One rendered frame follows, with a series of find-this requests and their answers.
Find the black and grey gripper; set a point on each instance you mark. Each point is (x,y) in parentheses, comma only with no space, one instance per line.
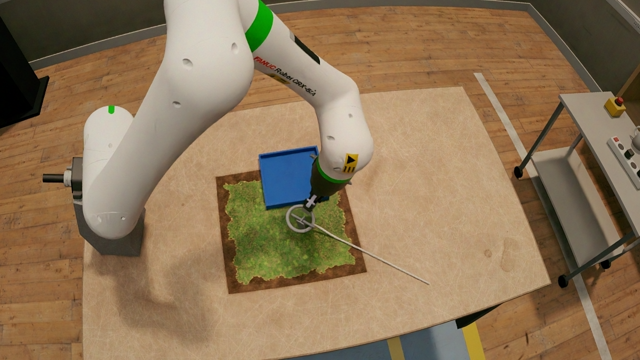
(316,195)

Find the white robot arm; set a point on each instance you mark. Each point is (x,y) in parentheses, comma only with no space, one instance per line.
(212,48)

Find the blue tray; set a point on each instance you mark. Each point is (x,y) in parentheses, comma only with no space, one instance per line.
(286,176)

